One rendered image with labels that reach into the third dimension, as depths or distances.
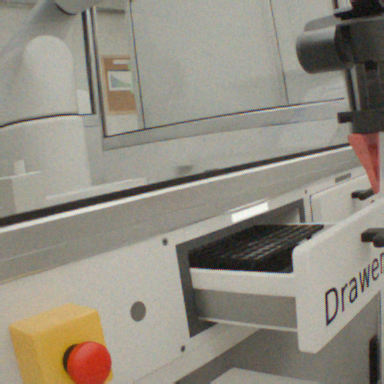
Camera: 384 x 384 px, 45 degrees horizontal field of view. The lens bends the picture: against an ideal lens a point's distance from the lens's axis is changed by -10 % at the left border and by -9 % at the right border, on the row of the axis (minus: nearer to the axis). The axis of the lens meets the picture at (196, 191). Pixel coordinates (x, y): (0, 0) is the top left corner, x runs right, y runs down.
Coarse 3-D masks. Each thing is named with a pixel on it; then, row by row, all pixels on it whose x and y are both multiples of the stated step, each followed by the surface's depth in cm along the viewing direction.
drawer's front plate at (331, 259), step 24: (360, 216) 54; (312, 240) 47; (336, 240) 48; (360, 240) 54; (312, 264) 44; (336, 264) 48; (360, 264) 54; (312, 288) 44; (336, 288) 48; (360, 288) 54; (312, 312) 44; (312, 336) 44
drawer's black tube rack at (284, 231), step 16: (304, 224) 70; (224, 240) 68; (240, 240) 66; (256, 240) 64; (272, 240) 63; (192, 256) 61; (208, 256) 59; (224, 256) 58; (240, 256) 57; (272, 256) 66; (288, 256) 65; (272, 272) 59; (288, 272) 60
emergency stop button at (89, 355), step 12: (84, 348) 36; (96, 348) 36; (72, 360) 35; (84, 360) 35; (96, 360) 36; (108, 360) 37; (72, 372) 35; (84, 372) 35; (96, 372) 36; (108, 372) 37
